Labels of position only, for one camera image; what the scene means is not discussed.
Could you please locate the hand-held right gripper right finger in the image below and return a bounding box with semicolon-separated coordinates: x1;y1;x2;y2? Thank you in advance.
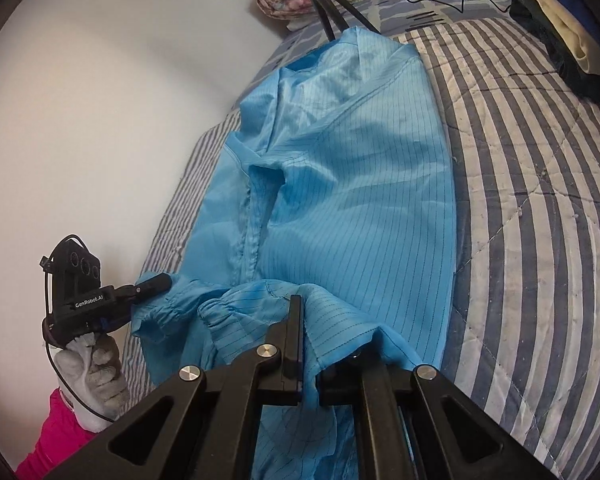
317;351;563;480

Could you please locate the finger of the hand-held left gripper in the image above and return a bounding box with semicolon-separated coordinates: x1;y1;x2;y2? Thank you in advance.
130;272;172;306

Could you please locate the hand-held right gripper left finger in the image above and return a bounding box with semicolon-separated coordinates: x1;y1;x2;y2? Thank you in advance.
42;294;306;480

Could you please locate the light blue pinstriped garment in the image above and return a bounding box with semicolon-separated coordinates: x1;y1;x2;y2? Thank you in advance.
130;25;458;480

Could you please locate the person's left forearm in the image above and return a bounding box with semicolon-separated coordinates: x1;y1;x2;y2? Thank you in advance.
15;387;98;480

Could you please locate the pile of dark folded clothes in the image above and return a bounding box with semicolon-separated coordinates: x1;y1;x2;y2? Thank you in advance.
492;0;600;73

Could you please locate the person's left hand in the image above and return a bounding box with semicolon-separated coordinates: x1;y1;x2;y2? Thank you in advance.
50;331;131;434

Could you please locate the blue white striped quilt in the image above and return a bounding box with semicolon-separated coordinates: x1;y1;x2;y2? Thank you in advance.
122;17;600;480

